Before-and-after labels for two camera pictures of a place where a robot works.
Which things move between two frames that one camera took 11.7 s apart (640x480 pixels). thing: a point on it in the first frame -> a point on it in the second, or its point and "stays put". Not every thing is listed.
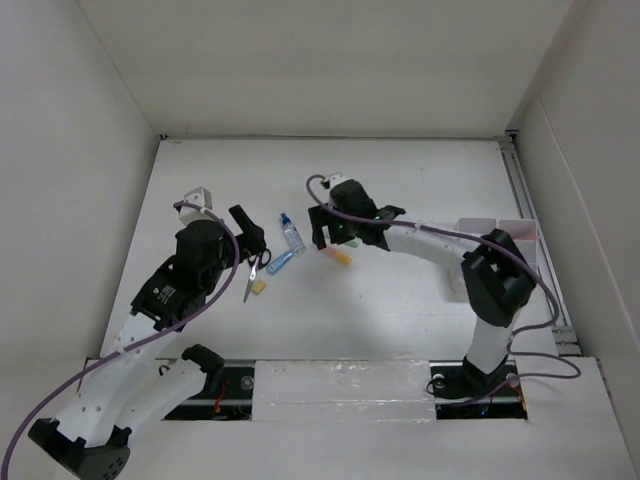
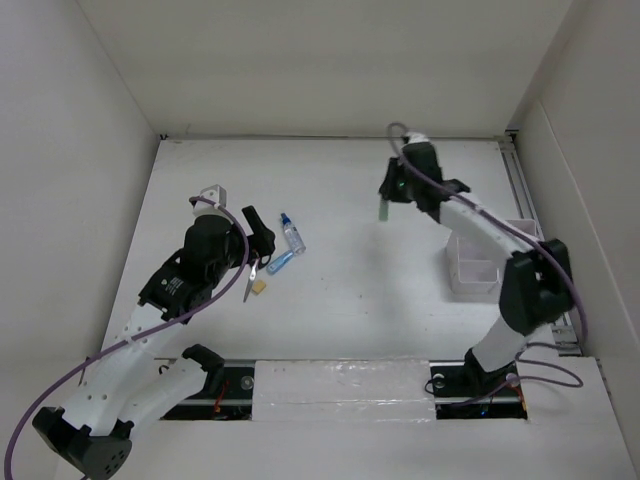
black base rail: [228, 394] stays put
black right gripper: [321, 217] -> [393, 167]
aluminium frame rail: [550, 266] stays put
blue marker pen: [278, 263] stays put
